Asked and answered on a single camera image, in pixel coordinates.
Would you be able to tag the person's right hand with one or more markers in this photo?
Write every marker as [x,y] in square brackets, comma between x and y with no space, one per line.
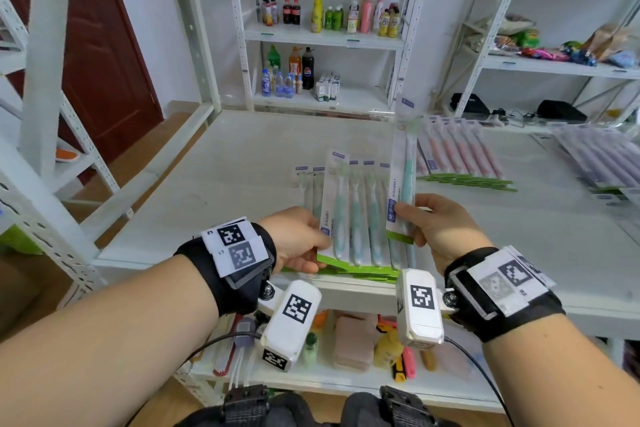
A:
[450,231]

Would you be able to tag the white metal shelf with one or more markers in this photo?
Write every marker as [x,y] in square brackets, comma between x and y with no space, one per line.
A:
[225,166]

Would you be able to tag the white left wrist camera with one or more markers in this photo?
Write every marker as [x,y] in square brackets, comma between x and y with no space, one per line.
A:
[290,326]

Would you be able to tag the white snack shelving unit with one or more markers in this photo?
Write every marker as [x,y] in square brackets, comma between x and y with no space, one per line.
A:
[550,65]

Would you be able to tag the line of green toothbrush packets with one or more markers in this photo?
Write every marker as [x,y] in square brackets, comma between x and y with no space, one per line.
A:
[350,221]

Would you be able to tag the green printed cardboard box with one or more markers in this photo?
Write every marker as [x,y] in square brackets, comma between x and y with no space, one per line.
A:
[25,291]

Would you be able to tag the cluster of small white cartons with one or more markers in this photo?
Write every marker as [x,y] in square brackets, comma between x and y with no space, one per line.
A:
[326,90]

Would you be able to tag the black pouch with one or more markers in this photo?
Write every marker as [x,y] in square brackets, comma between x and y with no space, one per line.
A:
[470,104]

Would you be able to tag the pink plastic scraper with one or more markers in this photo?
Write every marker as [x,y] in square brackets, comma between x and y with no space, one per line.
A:
[409,364]

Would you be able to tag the white stationery rack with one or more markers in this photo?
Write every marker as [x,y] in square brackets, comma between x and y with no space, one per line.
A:
[15,59]

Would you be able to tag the yellow and orange shoes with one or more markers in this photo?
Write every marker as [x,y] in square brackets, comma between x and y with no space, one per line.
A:
[66,155]

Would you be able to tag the line of pink toothbrush packets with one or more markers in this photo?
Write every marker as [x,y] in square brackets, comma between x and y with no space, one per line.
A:
[460,151]

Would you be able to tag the row of purple toothbrush packets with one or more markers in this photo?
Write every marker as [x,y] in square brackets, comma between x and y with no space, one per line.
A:
[605,156]

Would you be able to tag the person's right forearm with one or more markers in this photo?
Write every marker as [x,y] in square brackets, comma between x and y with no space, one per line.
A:
[565,376]

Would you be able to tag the person's left forearm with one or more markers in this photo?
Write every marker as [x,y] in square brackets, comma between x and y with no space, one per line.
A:
[100,346]

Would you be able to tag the stack of pink cloths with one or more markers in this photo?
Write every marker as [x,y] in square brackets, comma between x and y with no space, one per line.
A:
[354,344]

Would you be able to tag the pile of snack packets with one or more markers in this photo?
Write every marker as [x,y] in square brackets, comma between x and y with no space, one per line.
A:
[527,39]

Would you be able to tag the orange plastic bottle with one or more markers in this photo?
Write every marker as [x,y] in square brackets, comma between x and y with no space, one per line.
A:
[320,319]

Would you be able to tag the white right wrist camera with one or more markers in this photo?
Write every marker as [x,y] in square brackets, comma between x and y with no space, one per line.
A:
[420,321]

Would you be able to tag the red-brown wooden door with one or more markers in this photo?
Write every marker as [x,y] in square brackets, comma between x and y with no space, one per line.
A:
[100,66]

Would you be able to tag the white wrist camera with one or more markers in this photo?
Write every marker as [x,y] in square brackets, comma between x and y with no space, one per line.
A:
[290,326]
[420,321]

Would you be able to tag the yellow plastic bottle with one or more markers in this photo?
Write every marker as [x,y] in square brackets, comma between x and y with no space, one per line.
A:
[387,349]

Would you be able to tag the person's left hand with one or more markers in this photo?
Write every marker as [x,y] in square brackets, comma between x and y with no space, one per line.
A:
[297,239]

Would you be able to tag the row of colourful bottles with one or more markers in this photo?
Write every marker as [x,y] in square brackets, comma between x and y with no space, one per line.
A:
[317,14]

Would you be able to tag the green toothbrush packet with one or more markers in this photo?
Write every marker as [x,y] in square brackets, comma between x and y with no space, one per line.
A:
[402,176]

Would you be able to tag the green plastic basket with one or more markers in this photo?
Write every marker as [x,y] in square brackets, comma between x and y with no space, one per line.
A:
[17,241]

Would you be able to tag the small black box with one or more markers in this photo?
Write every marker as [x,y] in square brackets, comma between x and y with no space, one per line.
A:
[560,111]

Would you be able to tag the cluster of water and soda bottles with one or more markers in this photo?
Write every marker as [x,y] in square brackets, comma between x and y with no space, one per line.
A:
[308,69]

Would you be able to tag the small green bottle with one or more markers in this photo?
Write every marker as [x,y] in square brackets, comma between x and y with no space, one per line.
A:
[310,351]

